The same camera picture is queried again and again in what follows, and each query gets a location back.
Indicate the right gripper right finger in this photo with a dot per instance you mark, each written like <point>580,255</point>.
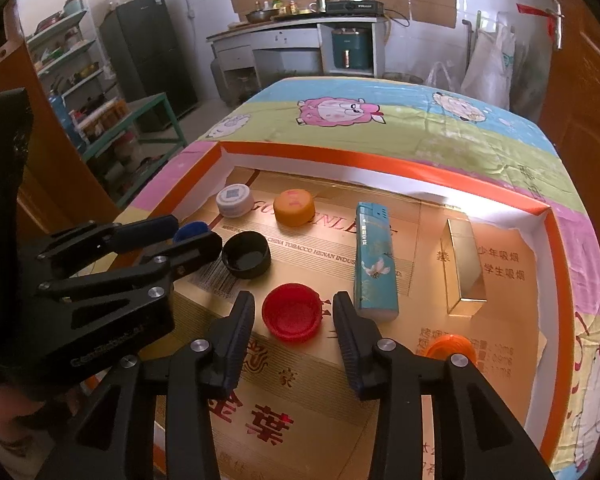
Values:
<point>475,434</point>

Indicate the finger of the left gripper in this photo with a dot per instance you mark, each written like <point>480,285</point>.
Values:
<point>180,259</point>
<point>63,254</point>

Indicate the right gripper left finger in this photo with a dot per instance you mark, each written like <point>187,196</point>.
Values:
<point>112,437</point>

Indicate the blue bottle cap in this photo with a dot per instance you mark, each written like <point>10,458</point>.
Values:
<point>190,230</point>

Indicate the black bottle cap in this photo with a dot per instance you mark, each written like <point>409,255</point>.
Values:
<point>246,255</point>

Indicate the translucent orange bottle cap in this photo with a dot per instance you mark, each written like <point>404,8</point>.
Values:
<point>445,346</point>

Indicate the white bottle cap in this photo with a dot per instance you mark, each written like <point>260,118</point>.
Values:
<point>234,201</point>

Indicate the red bottle cap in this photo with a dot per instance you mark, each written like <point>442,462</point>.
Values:
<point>292,313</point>

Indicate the opaque orange bottle cap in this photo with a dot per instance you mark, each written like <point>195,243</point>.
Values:
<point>294,207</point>

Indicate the teal lighter with bird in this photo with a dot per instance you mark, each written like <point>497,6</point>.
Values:
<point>375,289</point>

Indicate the green metal table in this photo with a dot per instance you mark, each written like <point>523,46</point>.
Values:
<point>121,156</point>

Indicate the shallow cardboard tray box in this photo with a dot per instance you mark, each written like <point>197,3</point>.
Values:
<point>423,252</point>

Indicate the kitchen storage shelf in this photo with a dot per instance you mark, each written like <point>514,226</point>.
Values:
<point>73,68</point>

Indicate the dark refrigerator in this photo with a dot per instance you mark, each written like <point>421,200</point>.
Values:
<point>142,48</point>

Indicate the kitchen counter cabinet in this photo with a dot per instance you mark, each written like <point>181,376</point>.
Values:
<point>250,58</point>

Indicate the colourful cartoon tablecloth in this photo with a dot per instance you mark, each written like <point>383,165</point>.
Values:
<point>447,131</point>

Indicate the black gas stove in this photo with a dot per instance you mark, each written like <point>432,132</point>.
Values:
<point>354,7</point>

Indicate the wooden door right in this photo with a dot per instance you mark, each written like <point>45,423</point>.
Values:
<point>571,111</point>

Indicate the white sack bag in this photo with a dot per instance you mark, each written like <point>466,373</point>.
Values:
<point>490,71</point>

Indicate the wooden door frame left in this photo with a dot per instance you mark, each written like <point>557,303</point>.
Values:
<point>57,191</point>

